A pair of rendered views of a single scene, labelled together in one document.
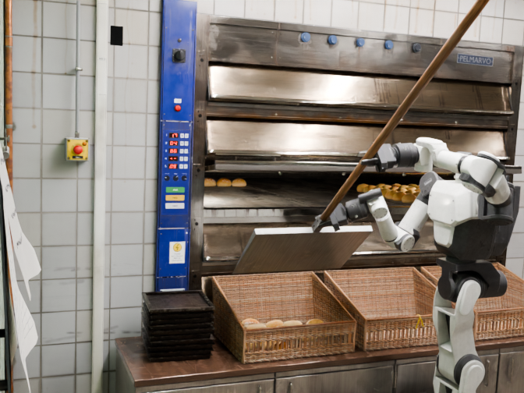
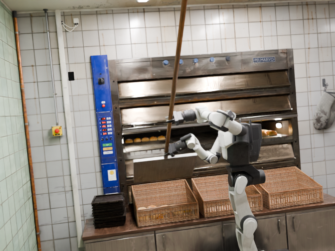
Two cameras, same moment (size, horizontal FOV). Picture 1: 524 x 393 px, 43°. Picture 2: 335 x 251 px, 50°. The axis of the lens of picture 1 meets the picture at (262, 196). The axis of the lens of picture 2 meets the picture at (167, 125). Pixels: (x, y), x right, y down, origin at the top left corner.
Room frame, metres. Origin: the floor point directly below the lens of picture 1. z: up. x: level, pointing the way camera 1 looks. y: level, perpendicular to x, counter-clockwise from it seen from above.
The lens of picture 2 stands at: (-0.21, -0.92, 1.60)
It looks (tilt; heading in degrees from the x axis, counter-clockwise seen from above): 3 degrees down; 12
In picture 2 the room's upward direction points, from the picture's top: 5 degrees counter-clockwise
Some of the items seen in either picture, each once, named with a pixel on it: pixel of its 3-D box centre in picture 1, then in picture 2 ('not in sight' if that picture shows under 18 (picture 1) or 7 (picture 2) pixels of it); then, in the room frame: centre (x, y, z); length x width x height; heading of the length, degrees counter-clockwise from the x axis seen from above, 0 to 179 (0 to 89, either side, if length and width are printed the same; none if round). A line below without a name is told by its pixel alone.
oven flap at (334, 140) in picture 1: (369, 140); (208, 109); (3.49, -0.56, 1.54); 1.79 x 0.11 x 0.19; 111
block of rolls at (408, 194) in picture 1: (411, 192); (248, 133); (4.11, -0.94, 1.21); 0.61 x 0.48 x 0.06; 21
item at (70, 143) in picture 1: (76, 149); (57, 130); (2.91, 0.83, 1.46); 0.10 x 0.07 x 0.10; 111
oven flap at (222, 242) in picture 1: (363, 237); (212, 159); (3.49, -0.56, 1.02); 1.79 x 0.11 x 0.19; 111
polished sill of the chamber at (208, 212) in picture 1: (362, 210); (210, 145); (3.51, -0.55, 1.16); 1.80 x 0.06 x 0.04; 111
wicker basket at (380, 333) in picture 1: (391, 305); (225, 193); (3.25, -0.68, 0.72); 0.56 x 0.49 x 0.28; 110
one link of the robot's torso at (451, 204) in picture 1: (472, 215); (240, 142); (2.68, -0.87, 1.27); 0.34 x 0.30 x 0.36; 18
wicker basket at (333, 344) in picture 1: (281, 313); (163, 201); (3.03, -0.11, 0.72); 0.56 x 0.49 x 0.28; 112
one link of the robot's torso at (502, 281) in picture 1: (472, 277); (246, 174); (2.69, -0.89, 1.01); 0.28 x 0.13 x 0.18; 112
